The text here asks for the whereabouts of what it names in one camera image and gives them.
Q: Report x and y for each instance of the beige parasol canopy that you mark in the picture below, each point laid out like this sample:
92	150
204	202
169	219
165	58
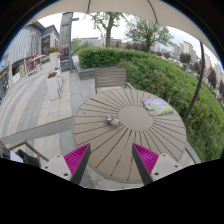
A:
156	11

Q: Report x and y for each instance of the green hedge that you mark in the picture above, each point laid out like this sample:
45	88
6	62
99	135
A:
196	103

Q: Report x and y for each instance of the grey street pole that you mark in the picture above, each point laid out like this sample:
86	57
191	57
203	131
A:
70	29

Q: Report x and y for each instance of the round slatted wooden table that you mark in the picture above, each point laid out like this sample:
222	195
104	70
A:
111	147

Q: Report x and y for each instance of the white planter box far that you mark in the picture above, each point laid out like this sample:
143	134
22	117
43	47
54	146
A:
53	54

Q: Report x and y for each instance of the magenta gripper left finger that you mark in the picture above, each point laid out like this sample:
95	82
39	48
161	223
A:
70	167

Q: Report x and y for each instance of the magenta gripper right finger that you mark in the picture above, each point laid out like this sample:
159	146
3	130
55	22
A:
152	166

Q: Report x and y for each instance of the brown slatted chair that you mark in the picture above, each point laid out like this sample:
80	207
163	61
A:
110	77

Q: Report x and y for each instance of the white planter box near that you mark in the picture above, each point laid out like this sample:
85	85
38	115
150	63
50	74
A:
53	86

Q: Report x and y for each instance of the white planter box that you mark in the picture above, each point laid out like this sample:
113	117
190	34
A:
53	54
53	86

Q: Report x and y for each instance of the patterned computer mouse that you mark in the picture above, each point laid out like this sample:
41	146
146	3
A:
113	121

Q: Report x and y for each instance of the metal handrail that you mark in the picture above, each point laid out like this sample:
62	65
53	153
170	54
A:
16	154

